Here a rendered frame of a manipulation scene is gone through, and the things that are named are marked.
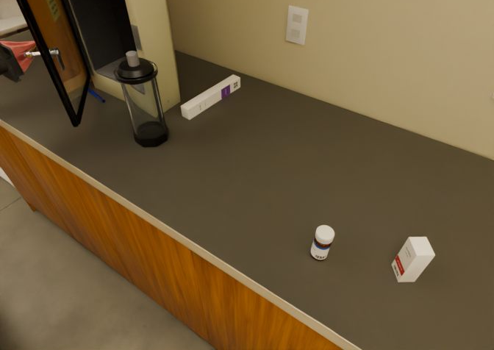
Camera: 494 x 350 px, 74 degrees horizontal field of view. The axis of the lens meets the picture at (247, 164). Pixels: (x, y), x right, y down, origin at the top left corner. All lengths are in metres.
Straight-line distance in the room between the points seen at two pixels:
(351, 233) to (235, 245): 0.27
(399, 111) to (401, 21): 0.28
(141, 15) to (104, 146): 0.38
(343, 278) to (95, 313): 1.33
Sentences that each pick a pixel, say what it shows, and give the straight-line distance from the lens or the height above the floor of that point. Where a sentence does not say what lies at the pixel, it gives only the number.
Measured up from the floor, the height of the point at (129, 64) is 1.18.
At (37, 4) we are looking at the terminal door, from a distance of 1.01.
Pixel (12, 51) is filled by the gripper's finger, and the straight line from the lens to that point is 1.01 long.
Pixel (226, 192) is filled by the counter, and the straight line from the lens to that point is 0.85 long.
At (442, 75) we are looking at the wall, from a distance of 1.10.
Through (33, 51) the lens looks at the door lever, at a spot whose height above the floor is 1.20.
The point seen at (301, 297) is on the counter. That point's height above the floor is 0.94.
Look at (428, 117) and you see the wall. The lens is 1.17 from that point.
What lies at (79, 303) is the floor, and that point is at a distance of 1.89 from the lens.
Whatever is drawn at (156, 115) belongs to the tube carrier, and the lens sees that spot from 0.95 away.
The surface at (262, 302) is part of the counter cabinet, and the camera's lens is 0.85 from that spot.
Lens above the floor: 1.58
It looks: 44 degrees down
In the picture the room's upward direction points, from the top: 1 degrees clockwise
